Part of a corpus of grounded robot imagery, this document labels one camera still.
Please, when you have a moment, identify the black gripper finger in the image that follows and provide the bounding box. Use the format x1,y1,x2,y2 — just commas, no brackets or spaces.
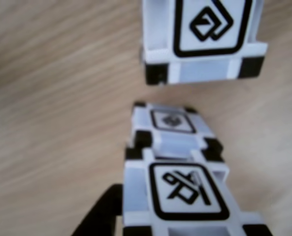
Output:
71,183,124,236

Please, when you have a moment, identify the white cube crossed-loop symbol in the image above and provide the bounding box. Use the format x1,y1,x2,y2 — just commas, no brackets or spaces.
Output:
122,147,276,236

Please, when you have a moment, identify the white cube nested-diamond symbol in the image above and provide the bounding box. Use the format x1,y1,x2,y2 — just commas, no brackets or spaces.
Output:
138,0,269,86

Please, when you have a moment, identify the white cube bar-diamond symbol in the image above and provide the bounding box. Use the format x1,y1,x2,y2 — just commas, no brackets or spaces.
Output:
125,101,224,163

